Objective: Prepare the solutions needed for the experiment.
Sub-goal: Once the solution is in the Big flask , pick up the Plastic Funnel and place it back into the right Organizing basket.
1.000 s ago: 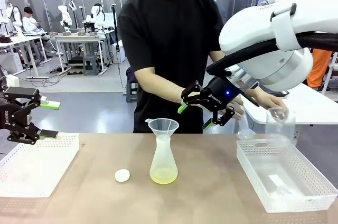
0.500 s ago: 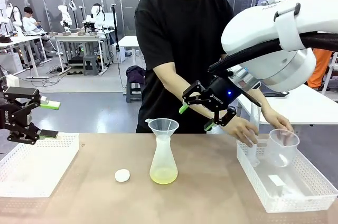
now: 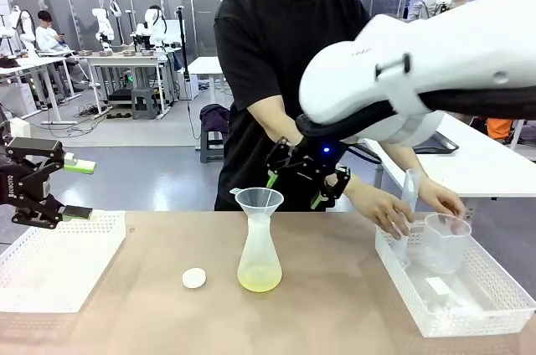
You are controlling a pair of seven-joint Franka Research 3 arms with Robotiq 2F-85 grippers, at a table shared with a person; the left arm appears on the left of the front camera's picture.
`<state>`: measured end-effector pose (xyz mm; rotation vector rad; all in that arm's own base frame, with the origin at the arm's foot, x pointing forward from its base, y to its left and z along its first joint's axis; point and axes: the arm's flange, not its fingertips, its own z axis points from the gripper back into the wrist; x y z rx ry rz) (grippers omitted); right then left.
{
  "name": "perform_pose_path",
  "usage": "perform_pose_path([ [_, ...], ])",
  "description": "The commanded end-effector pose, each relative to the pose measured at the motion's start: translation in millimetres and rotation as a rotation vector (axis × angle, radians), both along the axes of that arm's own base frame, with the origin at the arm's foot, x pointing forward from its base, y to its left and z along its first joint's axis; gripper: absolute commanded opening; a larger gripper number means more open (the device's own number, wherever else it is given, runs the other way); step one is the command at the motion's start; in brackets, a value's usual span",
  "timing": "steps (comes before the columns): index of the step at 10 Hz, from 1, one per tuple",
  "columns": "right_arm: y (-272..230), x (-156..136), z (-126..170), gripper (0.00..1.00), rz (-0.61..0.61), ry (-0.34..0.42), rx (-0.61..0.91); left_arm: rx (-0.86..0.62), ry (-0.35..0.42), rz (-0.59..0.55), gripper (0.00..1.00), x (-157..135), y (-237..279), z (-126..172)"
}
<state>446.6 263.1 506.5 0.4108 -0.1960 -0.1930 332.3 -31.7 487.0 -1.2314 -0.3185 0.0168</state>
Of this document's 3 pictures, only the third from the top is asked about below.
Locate clear plastic measuring beaker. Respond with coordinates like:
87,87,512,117
420,212,474,276

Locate person's right forearm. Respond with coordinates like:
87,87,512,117
245,93,378,206

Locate white basket without handle cutout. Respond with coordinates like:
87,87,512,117
0,209,128,314

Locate dark purple clothes pile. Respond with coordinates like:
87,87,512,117
199,103,231,136

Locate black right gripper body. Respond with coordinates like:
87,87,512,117
291,136,349,189

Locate black plastic serving tray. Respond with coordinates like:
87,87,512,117
413,130,460,155

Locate white desk with robots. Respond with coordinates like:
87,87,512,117
76,49,172,116

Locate white basket with handle cutout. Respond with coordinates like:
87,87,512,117
374,223,536,339

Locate gray stool under clothes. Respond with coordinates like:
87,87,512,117
199,122,227,164

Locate small white background table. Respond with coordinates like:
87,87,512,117
187,55,228,101

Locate small white card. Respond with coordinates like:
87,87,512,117
425,275,451,296

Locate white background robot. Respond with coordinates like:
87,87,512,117
133,4,168,51
90,7,117,54
7,4,39,59

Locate person's left forearm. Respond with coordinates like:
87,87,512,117
378,141,429,189

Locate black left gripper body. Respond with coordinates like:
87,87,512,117
0,160,52,206

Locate clear plastic funnel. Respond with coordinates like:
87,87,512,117
229,187,286,227

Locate white round flask cap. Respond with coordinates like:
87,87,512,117
181,267,208,290

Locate gray plastic step stool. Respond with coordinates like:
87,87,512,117
130,87,162,121

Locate person in black T-shirt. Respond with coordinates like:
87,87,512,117
213,0,374,212

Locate white side table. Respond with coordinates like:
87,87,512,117
363,113,536,200

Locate black camera pole stand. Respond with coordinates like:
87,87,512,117
175,5,192,101

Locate translucent plastic Erlenmeyer flask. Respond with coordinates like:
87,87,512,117
236,214,284,294

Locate person's right hand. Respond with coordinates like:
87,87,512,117
354,186,416,241

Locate long white office desk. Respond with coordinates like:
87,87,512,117
0,54,81,126

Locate mannequin white jacket orange pants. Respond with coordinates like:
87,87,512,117
484,117,515,141

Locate seated person in white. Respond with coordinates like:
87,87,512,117
34,10,85,93

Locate clear plastic graduated cylinder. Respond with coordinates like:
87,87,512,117
390,167,421,269

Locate person's left hand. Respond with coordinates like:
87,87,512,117
417,181,467,220

